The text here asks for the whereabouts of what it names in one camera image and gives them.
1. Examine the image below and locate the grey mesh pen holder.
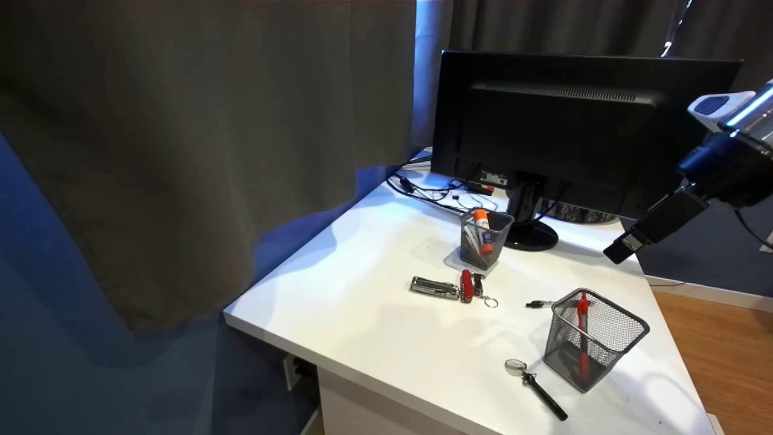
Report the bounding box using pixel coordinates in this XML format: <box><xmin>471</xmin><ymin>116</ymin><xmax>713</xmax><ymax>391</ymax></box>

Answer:
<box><xmin>460</xmin><ymin>206</ymin><xmax>517</xmax><ymax>273</ymax></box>

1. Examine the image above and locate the red keychain gadget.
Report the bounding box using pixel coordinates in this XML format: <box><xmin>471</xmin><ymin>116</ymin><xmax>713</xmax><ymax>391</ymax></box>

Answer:
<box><xmin>456</xmin><ymin>268</ymin><xmax>502</xmax><ymax>313</ymax></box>

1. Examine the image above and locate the thin black desk cable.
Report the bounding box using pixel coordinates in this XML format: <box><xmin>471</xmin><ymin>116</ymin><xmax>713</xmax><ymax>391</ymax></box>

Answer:
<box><xmin>385</xmin><ymin>164</ymin><xmax>485</xmax><ymax>220</ymax></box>

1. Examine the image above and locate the black flat rectangular gadget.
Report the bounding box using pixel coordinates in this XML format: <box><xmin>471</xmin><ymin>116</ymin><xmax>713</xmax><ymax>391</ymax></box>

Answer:
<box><xmin>408</xmin><ymin>273</ymin><xmax>465</xmax><ymax>305</ymax></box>

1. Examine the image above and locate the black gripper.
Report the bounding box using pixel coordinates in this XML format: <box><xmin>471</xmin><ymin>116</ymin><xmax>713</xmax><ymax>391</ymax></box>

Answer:
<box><xmin>601</xmin><ymin>186</ymin><xmax>713</xmax><ymax>268</ymax></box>

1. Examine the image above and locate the grey mesh basket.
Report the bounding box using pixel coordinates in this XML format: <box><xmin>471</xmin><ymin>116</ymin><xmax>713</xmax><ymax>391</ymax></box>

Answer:
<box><xmin>541</xmin><ymin>285</ymin><xmax>652</xmax><ymax>396</ymax></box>

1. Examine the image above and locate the red pen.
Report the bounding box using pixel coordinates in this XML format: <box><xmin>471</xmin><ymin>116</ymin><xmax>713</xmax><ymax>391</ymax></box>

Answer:
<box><xmin>574</xmin><ymin>290</ymin><xmax>597</xmax><ymax>383</ymax></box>

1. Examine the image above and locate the black computer monitor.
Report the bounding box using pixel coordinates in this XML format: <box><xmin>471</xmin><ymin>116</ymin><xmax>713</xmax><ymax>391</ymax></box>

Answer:
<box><xmin>431</xmin><ymin>48</ymin><xmax>746</xmax><ymax>251</ymax></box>

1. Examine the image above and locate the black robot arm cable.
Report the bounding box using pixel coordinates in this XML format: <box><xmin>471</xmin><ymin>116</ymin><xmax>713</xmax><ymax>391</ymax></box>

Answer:
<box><xmin>731</xmin><ymin>204</ymin><xmax>773</xmax><ymax>253</ymax></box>

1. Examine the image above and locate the orange capped marker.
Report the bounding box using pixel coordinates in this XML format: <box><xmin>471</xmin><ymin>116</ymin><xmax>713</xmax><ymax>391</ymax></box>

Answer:
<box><xmin>470</xmin><ymin>206</ymin><xmax>493</xmax><ymax>251</ymax></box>

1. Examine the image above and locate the grey curtain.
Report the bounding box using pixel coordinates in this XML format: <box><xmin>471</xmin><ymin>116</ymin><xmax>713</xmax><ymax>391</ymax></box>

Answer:
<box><xmin>0</xmin><ymin>0</ymin><xmax>421</xmax><ymax>337</ymax></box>
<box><xmin>444</xmin><ymin>0</ymin><xmax>773</xmax><ymax>88</ymax></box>

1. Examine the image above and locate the black marker pen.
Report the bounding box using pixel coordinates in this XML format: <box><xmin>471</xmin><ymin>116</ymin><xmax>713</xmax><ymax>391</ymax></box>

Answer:
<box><xmin>502</xmin><ymin>355</ymin><xmax>570</xmax><ymax>423</ymax></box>

